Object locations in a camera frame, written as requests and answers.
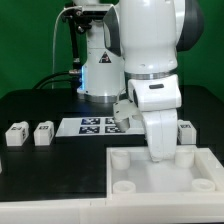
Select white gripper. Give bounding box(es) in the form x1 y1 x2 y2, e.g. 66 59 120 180
128 75 182 162

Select white square tabletop part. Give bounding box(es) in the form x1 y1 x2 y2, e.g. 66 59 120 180
107 145 224 196

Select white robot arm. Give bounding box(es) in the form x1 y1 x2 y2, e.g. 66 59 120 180
78 0 204 161

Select white L-shaped obstacle fence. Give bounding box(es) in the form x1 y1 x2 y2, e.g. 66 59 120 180
0 191 224 224

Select white part at left edge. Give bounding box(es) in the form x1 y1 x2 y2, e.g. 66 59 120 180
0 158 2 174

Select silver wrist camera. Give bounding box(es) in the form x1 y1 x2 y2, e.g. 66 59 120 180
113 99 138 132

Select white marker base plate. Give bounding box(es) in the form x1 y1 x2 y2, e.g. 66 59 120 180
56 117 144 137

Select black cable bundle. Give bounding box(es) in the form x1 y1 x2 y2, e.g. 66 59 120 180
32 69 83 90

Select silver overhead camera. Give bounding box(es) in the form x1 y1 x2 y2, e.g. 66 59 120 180
82 4 111 18

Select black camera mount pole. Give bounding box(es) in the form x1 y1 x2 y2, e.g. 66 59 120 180
62 2 91 68

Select white thin cable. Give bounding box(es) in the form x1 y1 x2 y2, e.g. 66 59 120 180
51 5 81 90

